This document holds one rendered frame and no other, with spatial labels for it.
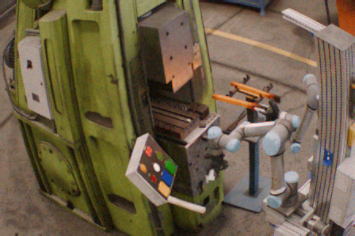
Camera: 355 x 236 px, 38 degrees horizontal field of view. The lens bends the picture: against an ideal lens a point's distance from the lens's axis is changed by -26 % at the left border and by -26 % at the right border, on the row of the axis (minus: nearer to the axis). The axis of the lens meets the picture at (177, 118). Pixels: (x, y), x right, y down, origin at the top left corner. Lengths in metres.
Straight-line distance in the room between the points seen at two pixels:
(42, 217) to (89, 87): 1.62
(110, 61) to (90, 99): 0.49
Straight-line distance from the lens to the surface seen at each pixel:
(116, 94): 3.80
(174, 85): 3.96
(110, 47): 3.63
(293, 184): 3.59
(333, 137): 3.32
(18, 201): 5.44
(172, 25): 3.80
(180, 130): 4.16
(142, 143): 3.75
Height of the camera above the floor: 3.45
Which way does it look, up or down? 35 degrees down
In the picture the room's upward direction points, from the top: 9 degrees counter-clockwise
